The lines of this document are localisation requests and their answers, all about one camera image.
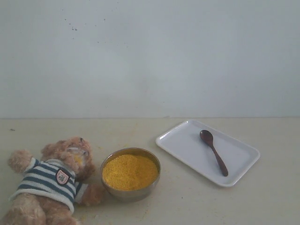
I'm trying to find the steel bowl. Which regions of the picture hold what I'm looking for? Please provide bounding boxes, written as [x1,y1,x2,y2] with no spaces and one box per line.
[100,148,161,202]

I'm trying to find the beige teddy bear striped sweater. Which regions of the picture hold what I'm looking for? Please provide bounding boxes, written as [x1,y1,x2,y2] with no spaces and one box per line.
[0,137,105,225]

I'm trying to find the dark brown wooden spoon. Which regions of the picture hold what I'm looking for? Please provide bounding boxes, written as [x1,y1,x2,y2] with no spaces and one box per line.
[199,130,229,177]

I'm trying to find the white rectangular plastic tray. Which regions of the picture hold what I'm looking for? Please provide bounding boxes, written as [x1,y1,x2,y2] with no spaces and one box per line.
[156,120,260,187]

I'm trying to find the yellow millet grains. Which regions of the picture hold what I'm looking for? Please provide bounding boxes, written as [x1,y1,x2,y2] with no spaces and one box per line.
[102,154,158,191]

